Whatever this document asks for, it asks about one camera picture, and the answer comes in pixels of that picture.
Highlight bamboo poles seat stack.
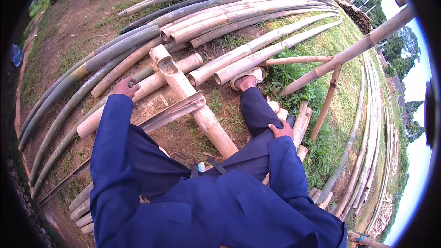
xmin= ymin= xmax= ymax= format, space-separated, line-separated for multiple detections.
xmin=68 ymin=181 xmax=96 ymax=235

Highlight short thin bamboo pole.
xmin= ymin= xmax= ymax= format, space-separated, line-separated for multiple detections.
xmin=265 ymin=55 xmax=334 ymax=67

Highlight pale thick bamboo pole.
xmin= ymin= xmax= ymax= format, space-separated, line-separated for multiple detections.
xmin=76 ymin=53 xmax=204 ymax=140

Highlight black straps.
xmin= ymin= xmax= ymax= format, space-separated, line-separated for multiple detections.
xmin=189 ymin=157 xmax=228 ymax=178

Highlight split bamboo strip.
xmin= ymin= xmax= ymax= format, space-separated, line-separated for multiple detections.
xmin=138 ymin=91 xmax=207 ymax=133

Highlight stack of cut wood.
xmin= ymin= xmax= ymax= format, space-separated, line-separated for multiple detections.
xmin=336 ymin=0 xmax=374 ymax=35

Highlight thick notched bamboo pole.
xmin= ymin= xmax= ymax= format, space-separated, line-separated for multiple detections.
xmin=149 ymin=44 xmax=239 ymax=160

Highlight short split bamboo pieces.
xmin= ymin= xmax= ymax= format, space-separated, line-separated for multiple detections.
xmin=292 ymin=101 xmax=313 ymax=163

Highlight dark flat bamboo strip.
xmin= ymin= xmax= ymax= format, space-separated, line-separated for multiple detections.
xmin=38 ymin=157 xmax=92 ymax=207

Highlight bamboo pole with blue rope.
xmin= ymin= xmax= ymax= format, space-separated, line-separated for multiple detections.
xmin=347 ymin=230 xmax=393 ymax=248

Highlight row of thin bamboo poles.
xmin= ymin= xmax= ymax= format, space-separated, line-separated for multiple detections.
xmin=316 ymin=51 xmax=401 ymax=236

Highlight blue plastic sheet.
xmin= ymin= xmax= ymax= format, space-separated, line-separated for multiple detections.
xmin=10 ymin=44 xmax=24 ymax=67

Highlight person's right hand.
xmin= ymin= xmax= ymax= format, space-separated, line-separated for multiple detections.
xmin=268 ymin=119 xmax=294 ymax=141

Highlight long pale bamboo pole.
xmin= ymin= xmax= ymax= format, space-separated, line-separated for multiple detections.
xmin=188 ymin=13 xmax=340 ymax=87
xmin=214 ymin=17 xmax=344 ymax=85

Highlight heap of long bamboo poles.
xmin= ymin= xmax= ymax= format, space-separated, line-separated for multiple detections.
xmin=117 ymin=0 xmax=340 ymax=49

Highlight person's body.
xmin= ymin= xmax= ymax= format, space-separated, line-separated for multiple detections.
xmin=90 ymin=134 xmax=347 ymax=248

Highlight stack of bamboo pole ends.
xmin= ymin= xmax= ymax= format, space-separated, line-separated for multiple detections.
xmin=7 ymin=158 xmax=57 ymax=248

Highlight person's legs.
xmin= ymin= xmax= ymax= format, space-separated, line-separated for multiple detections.
xmin=127 ymin=67 xmax=284 ymax=200

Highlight person's left hand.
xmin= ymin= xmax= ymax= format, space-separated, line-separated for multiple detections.
xmin=113 ymin=77 xmax=141 ymax=99

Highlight thin leaning bamboo stick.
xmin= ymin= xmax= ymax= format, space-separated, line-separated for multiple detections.
xmin=310 ymin=63 xmax=342 ymax=141

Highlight bamboo frame rail pole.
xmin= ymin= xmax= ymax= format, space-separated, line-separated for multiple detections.
xmin=280 ymin=4 xmax=416 ymax=97

